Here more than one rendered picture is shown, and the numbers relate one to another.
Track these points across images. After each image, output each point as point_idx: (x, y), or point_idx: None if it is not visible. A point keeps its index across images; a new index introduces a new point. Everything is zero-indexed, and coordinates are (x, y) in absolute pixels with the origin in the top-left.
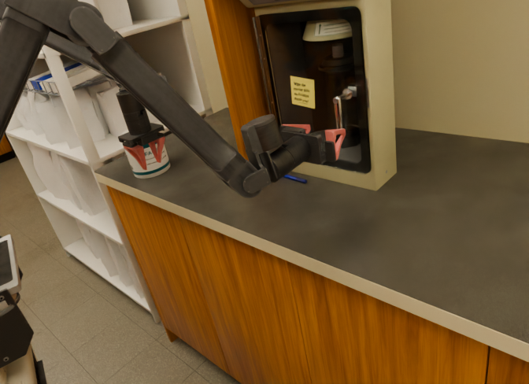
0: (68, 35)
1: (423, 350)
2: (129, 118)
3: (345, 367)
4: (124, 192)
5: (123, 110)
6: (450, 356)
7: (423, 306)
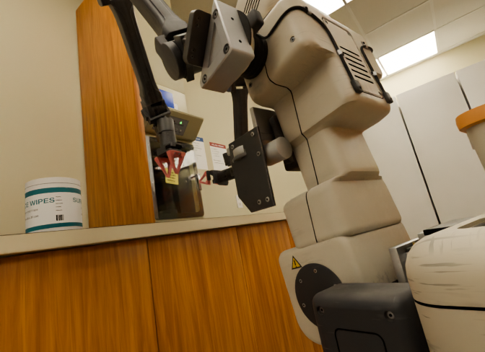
0: None
1: (279, 244)
2: (175, 134)
3: (267, 293)
4: (62, 245)
5: (172, 128)
6: (283, 239)
7: (279, 214)
